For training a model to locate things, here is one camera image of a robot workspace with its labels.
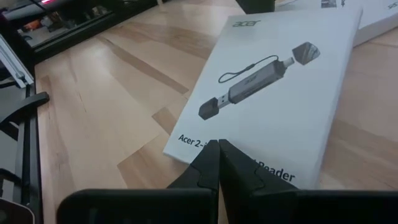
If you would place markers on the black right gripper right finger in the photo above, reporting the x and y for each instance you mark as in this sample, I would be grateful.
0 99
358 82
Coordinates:
239 180

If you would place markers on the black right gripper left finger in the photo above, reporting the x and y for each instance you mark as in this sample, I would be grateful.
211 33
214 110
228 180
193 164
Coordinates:
205 171

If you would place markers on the white and green Acer box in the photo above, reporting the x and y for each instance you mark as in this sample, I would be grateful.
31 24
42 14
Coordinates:
280 109

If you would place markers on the black block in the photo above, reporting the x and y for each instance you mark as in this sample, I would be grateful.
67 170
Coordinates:
255 6

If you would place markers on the plain white cardboard box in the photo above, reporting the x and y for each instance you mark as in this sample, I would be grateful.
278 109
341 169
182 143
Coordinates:
373 21

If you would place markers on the black table edge rail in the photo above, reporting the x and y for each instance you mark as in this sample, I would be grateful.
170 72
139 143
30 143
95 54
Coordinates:
93 28

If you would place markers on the aluminium frame extrusion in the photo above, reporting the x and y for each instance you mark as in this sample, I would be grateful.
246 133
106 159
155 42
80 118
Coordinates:
12 65

